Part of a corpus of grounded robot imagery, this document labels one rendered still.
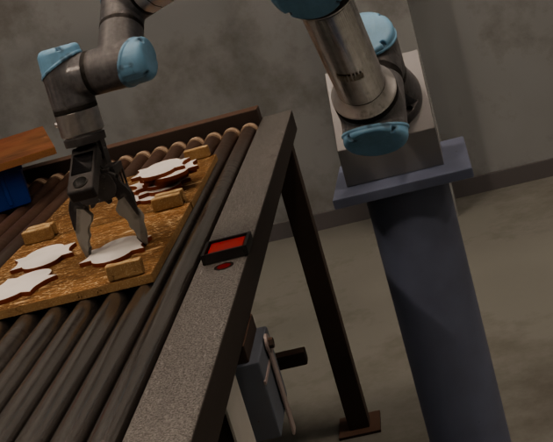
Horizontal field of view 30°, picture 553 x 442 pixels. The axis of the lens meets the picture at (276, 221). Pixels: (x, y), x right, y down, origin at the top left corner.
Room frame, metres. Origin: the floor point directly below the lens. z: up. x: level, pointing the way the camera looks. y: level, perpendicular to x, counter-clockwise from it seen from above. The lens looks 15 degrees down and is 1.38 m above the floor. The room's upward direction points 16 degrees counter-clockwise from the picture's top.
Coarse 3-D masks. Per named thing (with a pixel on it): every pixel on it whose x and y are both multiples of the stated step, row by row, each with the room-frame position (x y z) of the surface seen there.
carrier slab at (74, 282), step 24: (168, 216) 1.90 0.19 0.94; (48, 240) 1.98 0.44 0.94; (72, 240) 1.92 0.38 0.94; (96, 240) 1.87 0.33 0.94; (168, 240) 1.72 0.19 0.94; (72, 264) 1.75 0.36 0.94; (144, 264) 1.62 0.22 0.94; (48, 288) 1.64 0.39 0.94; (72, 288) 1.60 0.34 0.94; (96, 288) 1.57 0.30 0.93; (120, 288) 1.56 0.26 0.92; (0, 312) 1.59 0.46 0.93; (24, 312) 1.59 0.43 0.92
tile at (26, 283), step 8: (32, 272) 1.74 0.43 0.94; (40, 272) 1.72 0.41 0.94; (48, 272) 1.71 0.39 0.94; (8, 280) 1.73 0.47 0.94; (16, 280) 1.72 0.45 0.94; (24, 280) 1.70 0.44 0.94; (32, 280) 1.69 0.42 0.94; (40, 280) 1.67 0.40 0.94; (48, 280) 1.67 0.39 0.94; (0, 288) 1.70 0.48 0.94; (8, 288) 1.68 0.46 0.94; (16, 288) 1.67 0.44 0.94; (24, 288) 1.65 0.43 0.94; (32, 288) 1.64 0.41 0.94; (0, 296) 1.64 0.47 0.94; (8, 296) 1.63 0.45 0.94; (16, 296) 1.63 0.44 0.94; (0, 304) 1.62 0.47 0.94
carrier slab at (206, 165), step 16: (208, 160) 2.32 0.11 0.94; (192, 176) 2.19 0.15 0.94; (208, 176) 2.20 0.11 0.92; (192, 192) 2.04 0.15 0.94; (64, 208) 2.25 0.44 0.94; (96, 208) 2.16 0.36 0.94; (112, 208) 2.11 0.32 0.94; (144, 208) 2.02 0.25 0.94; (192, 208) 1.97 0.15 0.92; (64, 224) 2.09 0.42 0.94; (96, 224) 2.01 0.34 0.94
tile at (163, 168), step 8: (168, 160) 2.18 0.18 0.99; (176, 160) 2.15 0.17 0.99; (184, 160) 2.14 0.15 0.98; (144, 168) 2.17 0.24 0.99; (152, 168) 2.14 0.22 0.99; (160, 168) 2.12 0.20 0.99; (168, 168) 2.09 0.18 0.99; (176, 168) 2.09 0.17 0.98; (136, 176) 2.10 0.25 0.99; (144, 176) 2.08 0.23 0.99; (152, 176) 2.06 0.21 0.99; (160, 176) 2.06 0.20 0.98
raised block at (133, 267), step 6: (138, 258) 1.57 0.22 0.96; (108, 264) 1.58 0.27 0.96; (114, 264) 1.57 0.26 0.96; (120, 264) 1.56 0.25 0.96; (126, 264) 1.56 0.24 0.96; (132, 264) 1.56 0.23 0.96; (138, 264) 1.56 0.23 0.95; (108, 270) 1.57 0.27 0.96; (114, 270) 1.57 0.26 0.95; (120, 270) 1.57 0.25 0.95; (126, 270) 1.56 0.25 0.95; (132, 270) 1.56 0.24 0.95; (138, 270) 1.56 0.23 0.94; (144, 270) 1.57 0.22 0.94; (108, 276) 1.57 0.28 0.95; (114, 276) 1.57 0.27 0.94; (120, 276) 1.57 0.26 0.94; (126, 276) 1.56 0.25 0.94; (132, 276) 1.56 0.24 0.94
